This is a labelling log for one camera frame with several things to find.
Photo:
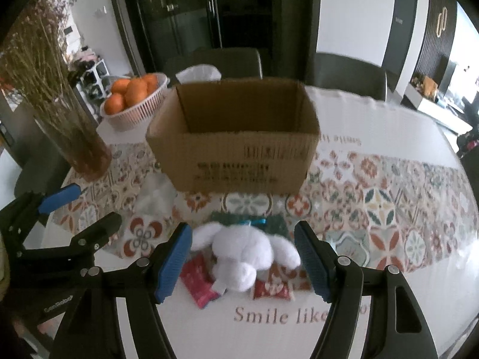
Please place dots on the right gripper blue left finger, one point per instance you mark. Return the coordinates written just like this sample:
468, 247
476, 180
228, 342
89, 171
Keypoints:
172, 256

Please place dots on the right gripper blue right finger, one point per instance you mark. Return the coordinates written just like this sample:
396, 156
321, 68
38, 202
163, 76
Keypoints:
315, 256

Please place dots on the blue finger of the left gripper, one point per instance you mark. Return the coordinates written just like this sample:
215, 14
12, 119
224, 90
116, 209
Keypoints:
99, 233
60, 198

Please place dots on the red pink snack packet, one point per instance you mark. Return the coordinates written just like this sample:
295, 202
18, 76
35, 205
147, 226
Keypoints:
197, 280

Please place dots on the dark green fluffy cloth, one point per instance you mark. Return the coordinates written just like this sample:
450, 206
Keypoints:
272, 224

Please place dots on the red white patterned packet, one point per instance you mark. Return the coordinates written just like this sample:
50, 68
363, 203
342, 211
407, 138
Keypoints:
271, 284

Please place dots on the white plush dog toy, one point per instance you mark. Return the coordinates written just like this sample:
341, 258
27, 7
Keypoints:
241, 250

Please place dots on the clear plastic bag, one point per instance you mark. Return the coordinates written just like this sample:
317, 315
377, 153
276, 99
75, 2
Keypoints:
156, 197

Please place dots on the glass vase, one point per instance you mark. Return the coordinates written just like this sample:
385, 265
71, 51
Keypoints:
80, 143

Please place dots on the patterned tile table runner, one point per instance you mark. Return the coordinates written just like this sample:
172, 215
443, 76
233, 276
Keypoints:
376, 209

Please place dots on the orange front left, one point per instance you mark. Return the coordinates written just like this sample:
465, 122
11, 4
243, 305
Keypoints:
114, 104

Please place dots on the orange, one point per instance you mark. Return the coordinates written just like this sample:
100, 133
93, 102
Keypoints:
151, 82
120, 86
114, 104

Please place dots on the white shelf unit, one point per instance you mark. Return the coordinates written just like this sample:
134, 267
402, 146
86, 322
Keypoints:
91, 78

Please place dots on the white plastic fruit basket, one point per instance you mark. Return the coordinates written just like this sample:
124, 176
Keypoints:
133, 116

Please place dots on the orange back left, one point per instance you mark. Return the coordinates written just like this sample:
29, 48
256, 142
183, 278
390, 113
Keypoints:
120, 86

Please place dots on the brown cardboard box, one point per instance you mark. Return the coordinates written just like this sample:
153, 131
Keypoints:
256, 136

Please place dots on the orange centre large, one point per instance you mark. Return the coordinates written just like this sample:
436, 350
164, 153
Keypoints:
137, 91

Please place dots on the orange back right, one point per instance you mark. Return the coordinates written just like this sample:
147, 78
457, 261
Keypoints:
151, 82

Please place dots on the tissue box with white tissue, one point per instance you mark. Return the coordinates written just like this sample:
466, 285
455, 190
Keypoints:
199, 73

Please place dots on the dark chair right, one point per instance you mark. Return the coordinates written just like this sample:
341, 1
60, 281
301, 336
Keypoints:
347, 74

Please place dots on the dark chair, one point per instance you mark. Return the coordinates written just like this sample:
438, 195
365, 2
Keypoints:
347, 74
232, 63

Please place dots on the white low tv cabinet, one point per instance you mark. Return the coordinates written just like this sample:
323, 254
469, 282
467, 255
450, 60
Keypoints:
443, 116

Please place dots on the dark chair left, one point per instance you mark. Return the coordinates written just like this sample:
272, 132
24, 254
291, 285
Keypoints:
232, 63

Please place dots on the black glass door cabinet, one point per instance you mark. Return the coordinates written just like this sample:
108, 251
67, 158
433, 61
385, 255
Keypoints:
283, 32

